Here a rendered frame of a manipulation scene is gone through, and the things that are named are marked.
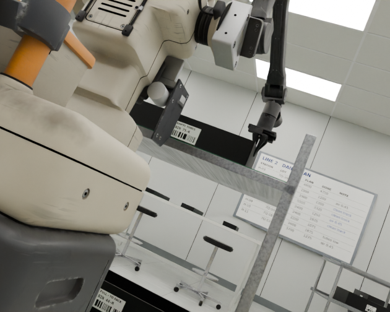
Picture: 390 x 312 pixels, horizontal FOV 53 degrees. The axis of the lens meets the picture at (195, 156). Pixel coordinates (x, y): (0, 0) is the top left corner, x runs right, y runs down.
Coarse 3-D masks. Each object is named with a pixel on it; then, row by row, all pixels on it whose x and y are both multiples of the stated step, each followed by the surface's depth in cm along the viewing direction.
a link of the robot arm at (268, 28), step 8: (256, 0) 104; (264, 0) 103; (272, 0) 106; (256, 8) 102; (264, 8) 101; (256, 16) 100; (264, 16) 99; (264, 24) 96; (272, 24) 101; (264, 32) 95; (272, 32) 102; (264, 40) 95; (264, 48) 97
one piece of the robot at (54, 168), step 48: (48, 48) 44; (0, 96) 40; (0, 144) 38; (48, 144) 37; (96, 144) 41; (0, 192) 37; (48, 192) 37; (96, 192) 44; (0, 240) 36; (48, 240) 40; (96, 240) 51; (0, 288) 36; (48, 288) 44; (96, 288) 55
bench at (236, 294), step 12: (144, 192) 461; (168, 204) 452; (228, 228) 432; (120, 240) 456; (252, 240) 424; (144, 252) 447; (252, 252) 424; (168, 264) 439; (252, 264) 486; (240, 288) 471
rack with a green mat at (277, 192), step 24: (144, 144) 136; (168, 144) 116; (312, 144) 107; (192, 168) 144; (216, 168) 118; (240, 168) 110; (240, 192) 151; (264, 192) 122; (288, 192) 106; (264, 240) 104; (264, 264) 102
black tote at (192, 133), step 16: (144, 112) 140; (160, 112) 138; (176, 128) 136; (192, 128) 134; (208, 128) 133; (192, 144) 133; (208, 144) 132; (224, 144) 131; (240, 144) 130; (240, 160) 128
